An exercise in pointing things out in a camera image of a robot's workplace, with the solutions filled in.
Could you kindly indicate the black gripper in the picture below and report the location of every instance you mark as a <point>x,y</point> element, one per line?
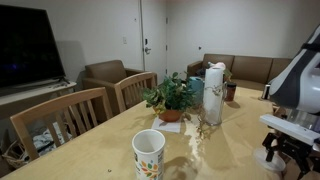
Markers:
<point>296,145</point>

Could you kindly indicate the white plastic lid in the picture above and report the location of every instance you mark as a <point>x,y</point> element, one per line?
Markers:
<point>261,160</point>

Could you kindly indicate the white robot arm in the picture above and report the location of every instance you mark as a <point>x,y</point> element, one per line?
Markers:
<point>298,83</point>

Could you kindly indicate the brown jar black lid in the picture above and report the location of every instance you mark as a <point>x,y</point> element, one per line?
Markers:
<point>230,92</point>

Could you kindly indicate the silver metal can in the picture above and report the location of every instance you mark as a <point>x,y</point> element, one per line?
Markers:
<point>265,92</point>

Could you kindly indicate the brown sofa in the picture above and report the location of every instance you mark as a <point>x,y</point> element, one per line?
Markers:
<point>246,70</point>

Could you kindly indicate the white paper towel roll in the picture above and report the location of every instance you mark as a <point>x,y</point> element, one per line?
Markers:
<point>213,93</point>

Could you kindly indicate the pink white bundle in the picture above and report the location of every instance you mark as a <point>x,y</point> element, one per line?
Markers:
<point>218,65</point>

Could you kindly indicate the terracotta plant pot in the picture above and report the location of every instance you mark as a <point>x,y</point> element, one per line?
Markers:
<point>170,116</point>

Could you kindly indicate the white paper napkin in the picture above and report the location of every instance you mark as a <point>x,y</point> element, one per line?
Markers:
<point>166,126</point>

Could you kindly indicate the green leafy potted plant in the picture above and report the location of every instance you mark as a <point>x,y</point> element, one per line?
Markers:
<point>170,93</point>

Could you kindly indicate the light wooden slatted chair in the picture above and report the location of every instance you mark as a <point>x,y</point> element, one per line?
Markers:
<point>133,85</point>
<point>60,105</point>

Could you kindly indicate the white door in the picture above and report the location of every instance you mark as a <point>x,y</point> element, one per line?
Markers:
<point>154,36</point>

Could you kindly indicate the brown armchair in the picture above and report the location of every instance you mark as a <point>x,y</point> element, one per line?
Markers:
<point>105,75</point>

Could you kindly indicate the grey patterned cloth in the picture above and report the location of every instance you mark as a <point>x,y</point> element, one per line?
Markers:
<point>43,141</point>

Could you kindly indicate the white television stand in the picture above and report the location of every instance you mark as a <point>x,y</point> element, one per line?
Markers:
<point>36,93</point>

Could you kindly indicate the wicker basket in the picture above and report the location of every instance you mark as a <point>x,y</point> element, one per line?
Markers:
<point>15,156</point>

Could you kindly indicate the black flat screen television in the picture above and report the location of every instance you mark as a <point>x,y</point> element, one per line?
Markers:
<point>28,46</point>

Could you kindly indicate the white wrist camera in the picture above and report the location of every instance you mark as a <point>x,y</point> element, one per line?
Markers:
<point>286,128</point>

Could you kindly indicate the white light switch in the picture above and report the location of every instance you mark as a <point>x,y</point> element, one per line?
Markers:
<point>124,40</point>

